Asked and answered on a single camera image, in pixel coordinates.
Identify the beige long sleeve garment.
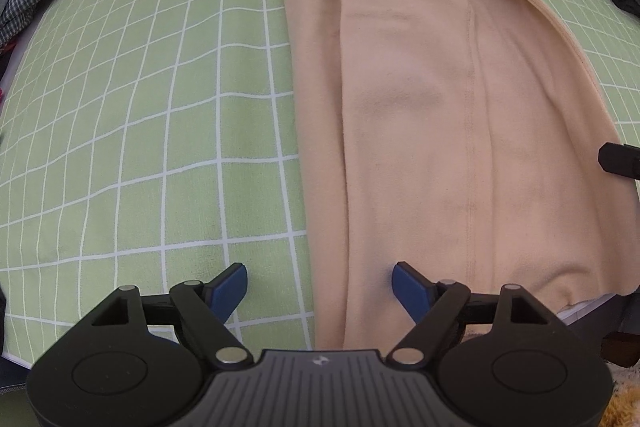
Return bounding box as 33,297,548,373
284,0,639,350

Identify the green grid bed sheet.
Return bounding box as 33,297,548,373
0,0,640,388

